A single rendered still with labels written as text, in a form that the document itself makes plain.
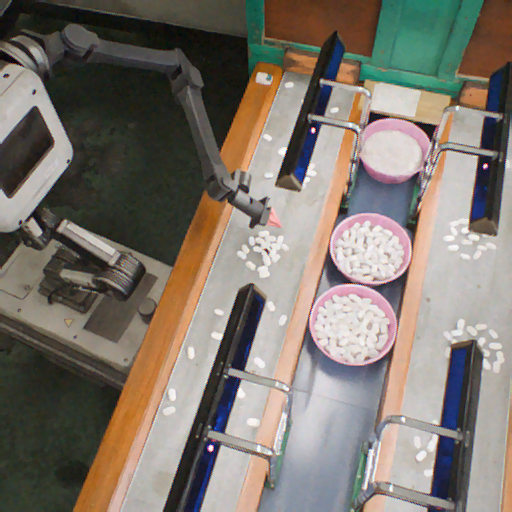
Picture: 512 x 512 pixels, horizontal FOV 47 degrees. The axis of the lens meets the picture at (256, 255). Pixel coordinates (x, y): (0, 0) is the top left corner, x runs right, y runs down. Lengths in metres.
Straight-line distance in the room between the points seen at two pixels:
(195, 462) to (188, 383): 0.48
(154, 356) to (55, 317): 0.58
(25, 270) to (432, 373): 1.53
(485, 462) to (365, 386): 0.39
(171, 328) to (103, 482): 0.47
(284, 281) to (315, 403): 0.40
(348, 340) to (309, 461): 0.38
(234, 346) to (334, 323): 0.51
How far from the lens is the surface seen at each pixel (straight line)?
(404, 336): 1.86
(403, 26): 2.27
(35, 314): 2.32
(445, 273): 2.01
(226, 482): 1.74
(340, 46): 2.09
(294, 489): 1.80
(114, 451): 1.77
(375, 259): 1.99
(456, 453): 1.43
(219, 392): 1.40
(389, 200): 2.20
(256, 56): 2.49
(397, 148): 2.27
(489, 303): 2.00
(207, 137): 1.87
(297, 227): 2.02
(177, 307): 1.87
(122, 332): 2.19
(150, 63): 1.93
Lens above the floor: 2.46
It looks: 61 degrees down
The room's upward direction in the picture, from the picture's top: 3 degrees counter-clockwise
